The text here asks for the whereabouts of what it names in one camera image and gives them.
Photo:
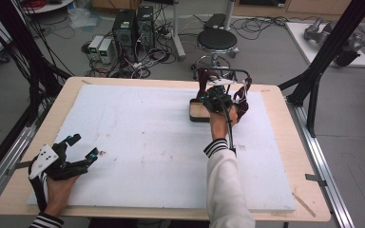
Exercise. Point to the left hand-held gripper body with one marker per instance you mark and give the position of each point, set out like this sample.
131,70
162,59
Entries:
46,158

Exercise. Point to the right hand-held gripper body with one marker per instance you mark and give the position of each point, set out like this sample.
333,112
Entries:
218,96

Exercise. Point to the black rack with wooden tray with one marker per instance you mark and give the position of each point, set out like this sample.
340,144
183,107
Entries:
199,111

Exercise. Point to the striped red bow tie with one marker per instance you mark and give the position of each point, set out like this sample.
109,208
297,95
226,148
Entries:
242,104

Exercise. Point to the person's right hand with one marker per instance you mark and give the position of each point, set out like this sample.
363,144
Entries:
221,122

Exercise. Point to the person's left hand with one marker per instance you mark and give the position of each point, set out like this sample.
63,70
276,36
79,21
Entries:
57,194

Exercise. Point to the white foam mat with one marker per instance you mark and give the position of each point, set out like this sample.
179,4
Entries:
133,136

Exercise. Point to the black round stool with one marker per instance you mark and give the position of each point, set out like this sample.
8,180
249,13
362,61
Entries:
217,39

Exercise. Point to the black flat device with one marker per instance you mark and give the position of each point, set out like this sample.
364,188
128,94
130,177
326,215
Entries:
215,20

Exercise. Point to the white table leg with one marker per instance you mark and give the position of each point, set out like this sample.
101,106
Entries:
229,14
178,31

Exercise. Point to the white floor board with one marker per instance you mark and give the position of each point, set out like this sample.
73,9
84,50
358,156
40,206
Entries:
301,41

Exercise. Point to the slim black computer tower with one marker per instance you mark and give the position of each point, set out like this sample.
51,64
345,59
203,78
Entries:
145,27

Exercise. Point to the large black computer tower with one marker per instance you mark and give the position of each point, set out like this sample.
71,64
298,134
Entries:
124,31

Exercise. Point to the clear plastic bag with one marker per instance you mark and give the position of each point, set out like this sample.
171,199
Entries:
82,17

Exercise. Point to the round white table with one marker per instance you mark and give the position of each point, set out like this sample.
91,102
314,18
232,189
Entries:
47,6

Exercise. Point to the thin wooden stick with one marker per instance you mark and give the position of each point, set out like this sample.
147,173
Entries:
304,205

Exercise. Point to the metal bracket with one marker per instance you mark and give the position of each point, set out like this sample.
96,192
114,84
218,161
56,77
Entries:
315,180
19,167

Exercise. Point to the aluminium rail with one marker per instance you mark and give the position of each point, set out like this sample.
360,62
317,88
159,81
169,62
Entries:
326,180
3,164

